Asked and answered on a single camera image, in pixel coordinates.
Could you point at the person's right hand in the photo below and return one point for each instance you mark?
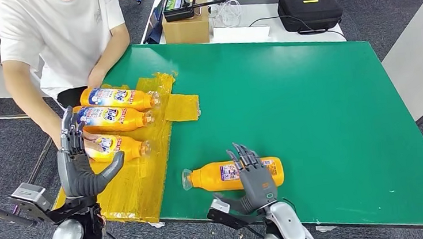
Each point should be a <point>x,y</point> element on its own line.
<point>91,138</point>

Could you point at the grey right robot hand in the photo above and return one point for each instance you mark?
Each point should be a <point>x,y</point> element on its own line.
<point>257,183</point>

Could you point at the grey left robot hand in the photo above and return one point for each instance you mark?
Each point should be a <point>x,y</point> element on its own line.
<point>75,176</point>

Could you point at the person's left hand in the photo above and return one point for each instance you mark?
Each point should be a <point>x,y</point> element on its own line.
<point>95,79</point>

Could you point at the orange detergent bottle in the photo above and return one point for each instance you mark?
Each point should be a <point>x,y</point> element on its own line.
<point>129,147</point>
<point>137,99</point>
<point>131,120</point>
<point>209,178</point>

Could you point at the person's right forearm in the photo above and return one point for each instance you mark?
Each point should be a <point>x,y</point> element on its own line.
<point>34,103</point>

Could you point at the person's left forearm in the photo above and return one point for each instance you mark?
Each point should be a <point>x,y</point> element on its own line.
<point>113,50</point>

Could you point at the person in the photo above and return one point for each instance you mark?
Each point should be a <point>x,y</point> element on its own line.
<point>59,36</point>

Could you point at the yellow tape mat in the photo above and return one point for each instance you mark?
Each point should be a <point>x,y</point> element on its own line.
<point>144,185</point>

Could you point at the dark tablet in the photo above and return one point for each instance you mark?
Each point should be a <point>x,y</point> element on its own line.
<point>157,28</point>

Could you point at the white tape scrap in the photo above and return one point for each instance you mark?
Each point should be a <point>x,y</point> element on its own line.
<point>326,228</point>
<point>155,224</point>

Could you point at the brown cardboard box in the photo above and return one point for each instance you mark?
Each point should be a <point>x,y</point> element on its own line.
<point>187,32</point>

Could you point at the black remote controller with antennas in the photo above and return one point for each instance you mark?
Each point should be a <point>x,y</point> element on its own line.
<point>178,7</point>

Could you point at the white flat box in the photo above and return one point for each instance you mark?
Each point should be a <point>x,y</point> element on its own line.
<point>241,34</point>

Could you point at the white table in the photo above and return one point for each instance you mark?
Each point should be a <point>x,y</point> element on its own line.
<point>263,14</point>

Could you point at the black carry case yellow label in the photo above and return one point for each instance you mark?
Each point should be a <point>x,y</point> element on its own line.
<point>309,14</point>

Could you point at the grey table top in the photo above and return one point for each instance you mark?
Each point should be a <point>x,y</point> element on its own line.
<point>420,58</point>

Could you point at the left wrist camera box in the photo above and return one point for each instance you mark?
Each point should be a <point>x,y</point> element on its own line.
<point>30,194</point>

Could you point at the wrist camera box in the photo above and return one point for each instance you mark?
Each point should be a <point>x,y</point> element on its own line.
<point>220,215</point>
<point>30,194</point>

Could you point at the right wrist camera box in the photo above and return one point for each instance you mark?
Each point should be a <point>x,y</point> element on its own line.
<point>220,215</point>

